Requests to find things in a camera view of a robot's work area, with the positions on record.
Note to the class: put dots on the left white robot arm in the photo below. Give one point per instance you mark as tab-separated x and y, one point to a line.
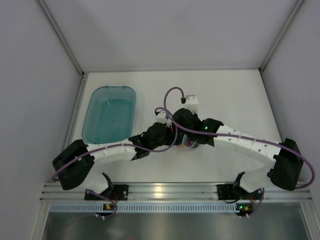
83	165

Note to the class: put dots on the aluminium mounting rail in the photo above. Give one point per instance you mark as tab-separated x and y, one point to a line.
170	192

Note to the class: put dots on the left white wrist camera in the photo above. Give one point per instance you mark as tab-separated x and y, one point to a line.
161	117

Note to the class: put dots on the white slotted cable duct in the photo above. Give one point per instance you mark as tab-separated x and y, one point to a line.
126	207

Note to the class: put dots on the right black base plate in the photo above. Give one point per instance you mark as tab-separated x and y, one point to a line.
229	192

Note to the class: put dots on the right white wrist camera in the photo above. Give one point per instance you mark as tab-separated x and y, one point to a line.
190	102

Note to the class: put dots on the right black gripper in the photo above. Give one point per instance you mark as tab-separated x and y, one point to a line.
196	115

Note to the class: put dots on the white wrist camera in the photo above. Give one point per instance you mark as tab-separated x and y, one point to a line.
190	102
161	117

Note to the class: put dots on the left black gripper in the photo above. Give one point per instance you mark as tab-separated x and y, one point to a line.
179	137

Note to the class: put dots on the clear zip top bag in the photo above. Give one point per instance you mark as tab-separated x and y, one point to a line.
186	143

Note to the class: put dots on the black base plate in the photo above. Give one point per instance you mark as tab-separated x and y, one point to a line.
110	192
229	192

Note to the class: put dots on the teal plastic bin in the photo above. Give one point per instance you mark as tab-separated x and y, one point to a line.
110	115

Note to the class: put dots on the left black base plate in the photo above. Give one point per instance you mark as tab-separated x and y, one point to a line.
110	192

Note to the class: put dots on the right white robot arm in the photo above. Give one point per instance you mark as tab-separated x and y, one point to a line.
281	165

